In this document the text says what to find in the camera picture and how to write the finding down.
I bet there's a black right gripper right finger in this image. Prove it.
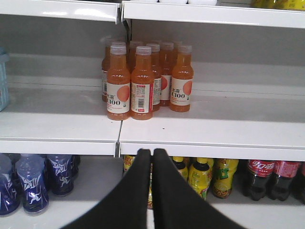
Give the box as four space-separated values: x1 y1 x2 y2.
152 148 244 229

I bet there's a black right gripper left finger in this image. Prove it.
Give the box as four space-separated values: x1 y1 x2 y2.
63 149 151 229

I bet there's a light blue plastic basket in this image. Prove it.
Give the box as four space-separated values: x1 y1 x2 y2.
0 47 10 111

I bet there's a front left coke bottle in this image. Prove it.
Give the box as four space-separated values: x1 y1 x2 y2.
243 159 275 201

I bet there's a dark coke bottle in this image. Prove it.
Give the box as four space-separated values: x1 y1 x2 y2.
293 162 305 204
268 160 301 201

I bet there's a yellow iced tea bottle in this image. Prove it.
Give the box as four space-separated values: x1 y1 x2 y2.
212 158 239 199
188 157 214 200
173 156 188 181
123 155 135 174

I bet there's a yellow iced tea bottle left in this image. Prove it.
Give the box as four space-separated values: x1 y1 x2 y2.
123 155 135 174

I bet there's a yellow iced tea bottle right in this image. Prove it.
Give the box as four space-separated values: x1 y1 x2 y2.
212 158 239 199

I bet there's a right blue sports drink bottle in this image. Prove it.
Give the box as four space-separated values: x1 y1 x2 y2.
47 154 74 196

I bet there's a blue sports drink bottle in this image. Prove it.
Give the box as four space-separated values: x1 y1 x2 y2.
16 154 49 215
47 154 74 196
0 154 20 217

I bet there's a middle blue sports drink bottle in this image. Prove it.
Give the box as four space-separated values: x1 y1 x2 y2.
16 154 49 215

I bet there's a left blue sports drink bottle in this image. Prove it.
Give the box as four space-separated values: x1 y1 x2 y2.
0 154 20 217

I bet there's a front right orange juice bottle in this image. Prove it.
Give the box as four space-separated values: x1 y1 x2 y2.
170 45 194 112

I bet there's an orange juice bottle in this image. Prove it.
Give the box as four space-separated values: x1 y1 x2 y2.
131 46 154 120
107 45 131 121
170 45 194 112

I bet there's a white metal store shelving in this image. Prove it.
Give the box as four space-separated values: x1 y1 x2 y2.
0 0 305 229

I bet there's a front left orange juice bottle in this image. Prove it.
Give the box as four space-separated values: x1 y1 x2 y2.
107 45 131 121

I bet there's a front middle orange juice bottle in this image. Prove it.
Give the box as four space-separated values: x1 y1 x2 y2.
131 46 154 120

